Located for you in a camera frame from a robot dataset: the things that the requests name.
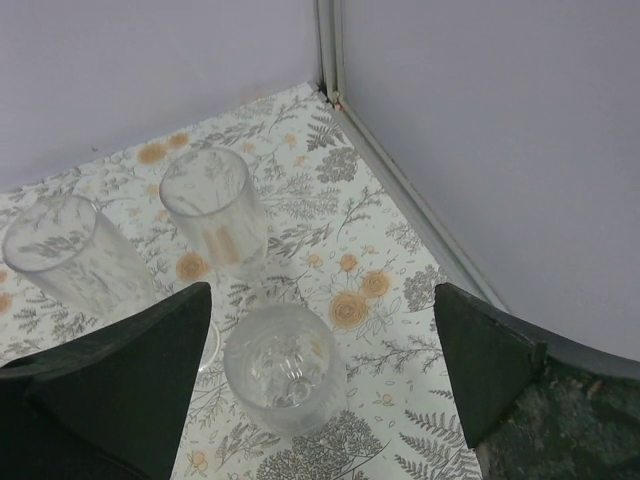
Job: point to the clear wine glass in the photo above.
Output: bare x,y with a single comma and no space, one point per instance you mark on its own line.
80,273
210,196
283,366

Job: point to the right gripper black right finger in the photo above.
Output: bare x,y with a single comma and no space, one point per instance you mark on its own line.
533,404

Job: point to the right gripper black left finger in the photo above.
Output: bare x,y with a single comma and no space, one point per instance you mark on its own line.
111,404

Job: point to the floral patterned table mat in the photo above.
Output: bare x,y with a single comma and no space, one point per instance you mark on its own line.
339,245

